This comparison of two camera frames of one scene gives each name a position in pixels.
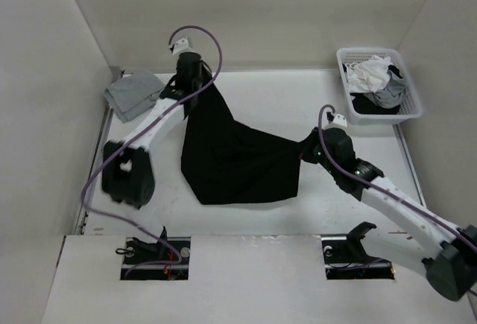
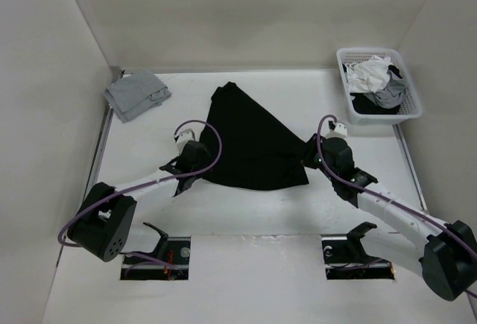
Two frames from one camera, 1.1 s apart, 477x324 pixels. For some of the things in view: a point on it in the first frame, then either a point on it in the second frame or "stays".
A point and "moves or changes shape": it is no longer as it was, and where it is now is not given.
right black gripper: x=307 y=144 stays
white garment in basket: x=369 y=75 stays
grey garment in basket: x=392 y=95 stays
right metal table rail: x=399 y=132 stays
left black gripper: x=207 y=74 → x=204 y=165
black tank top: x=225 y=160 moves or changes shape
